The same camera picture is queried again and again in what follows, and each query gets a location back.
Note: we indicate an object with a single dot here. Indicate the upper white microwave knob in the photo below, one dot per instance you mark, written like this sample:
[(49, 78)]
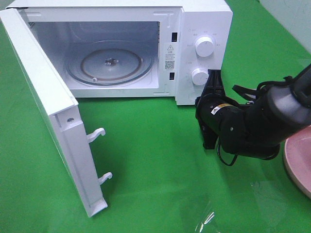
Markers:
[(205, 45)]

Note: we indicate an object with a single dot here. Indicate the lower white microwave knob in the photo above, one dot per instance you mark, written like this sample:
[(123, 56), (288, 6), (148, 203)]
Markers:
[(199, 76)]

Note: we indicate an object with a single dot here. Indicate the white microwave oven body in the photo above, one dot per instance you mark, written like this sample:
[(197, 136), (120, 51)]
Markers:
[(170, 27)]

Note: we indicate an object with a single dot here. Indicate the white microwave knob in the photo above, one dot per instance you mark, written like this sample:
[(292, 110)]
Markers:
[(205, 45), (199, 76)]

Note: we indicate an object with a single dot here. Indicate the clear tape patch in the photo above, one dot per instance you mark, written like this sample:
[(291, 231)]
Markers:
[(197, 214)]

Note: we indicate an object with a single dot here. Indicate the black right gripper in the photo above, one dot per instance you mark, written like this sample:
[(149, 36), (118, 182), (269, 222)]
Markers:
[(210, 116)]

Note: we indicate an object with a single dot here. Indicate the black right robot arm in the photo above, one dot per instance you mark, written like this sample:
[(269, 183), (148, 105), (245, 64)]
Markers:
[(274, 111)]

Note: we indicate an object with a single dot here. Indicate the green table cloth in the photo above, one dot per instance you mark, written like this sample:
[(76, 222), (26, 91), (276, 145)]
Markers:
[(154, 149)]

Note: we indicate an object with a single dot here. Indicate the pink round plate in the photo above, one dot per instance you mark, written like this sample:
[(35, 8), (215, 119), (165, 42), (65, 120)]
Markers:
[(297, 159)]

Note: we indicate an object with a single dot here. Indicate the white microwave door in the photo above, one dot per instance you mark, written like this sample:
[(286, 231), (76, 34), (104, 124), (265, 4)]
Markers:
[(60, 112)]

